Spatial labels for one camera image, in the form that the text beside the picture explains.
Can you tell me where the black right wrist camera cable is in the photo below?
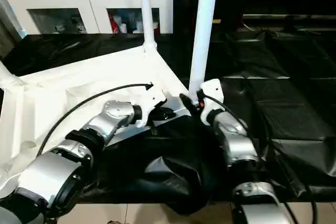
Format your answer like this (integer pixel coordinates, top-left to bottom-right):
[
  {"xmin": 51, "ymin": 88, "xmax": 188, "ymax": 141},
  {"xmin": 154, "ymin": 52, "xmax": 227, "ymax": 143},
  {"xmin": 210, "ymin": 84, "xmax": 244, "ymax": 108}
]
[{"xmin": 203, "ymin": 95, "xmax": 318, "ymax": 224}]

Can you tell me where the white plastic table leg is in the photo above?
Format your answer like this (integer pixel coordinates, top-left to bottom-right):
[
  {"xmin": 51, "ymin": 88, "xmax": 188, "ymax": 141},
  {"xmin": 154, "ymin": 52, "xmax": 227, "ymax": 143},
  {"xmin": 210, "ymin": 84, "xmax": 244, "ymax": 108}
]
[
  {"xmin": 138, "ymin": 0, "xmax": 158, "ymax": 51},
  {"xmin": 0, "ymin": 60, "xmax": 19, "ymax": 86},
  {"xmin": 188, "ymin": 0, "xmax": 220, "ymax": 101}
]

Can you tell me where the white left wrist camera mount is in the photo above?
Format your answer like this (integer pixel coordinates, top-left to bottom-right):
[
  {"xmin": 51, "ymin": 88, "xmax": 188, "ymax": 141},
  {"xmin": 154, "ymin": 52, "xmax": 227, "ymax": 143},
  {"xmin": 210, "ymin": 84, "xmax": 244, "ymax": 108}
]
[{"xmin": 135, "ymin": 87, "xmax": 168, "ymax": 127}]

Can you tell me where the black work mat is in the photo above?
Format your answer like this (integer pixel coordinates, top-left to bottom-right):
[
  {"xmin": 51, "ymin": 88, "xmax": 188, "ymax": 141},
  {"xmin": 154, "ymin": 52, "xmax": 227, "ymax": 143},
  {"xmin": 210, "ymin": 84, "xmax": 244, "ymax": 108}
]
[{"xmin": 0, "ymin": 31, "xmax": 336, "ymax": 216}]

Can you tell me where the white plastic table top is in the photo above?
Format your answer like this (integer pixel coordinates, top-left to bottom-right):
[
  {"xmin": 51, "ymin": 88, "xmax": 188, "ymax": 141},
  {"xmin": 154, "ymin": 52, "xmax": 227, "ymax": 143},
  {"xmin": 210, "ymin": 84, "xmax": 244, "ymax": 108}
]
[{"xmin": 0, "ymin": 45, "xmax": 194, "ymax": 198}]

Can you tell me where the grey curtain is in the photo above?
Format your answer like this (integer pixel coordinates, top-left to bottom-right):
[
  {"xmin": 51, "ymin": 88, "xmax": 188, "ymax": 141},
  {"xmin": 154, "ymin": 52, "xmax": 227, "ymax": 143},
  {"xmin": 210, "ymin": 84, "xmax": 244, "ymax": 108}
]
[{"xmin": 0, "ymin": 0, "xmax": 24, "ymax": 61}]

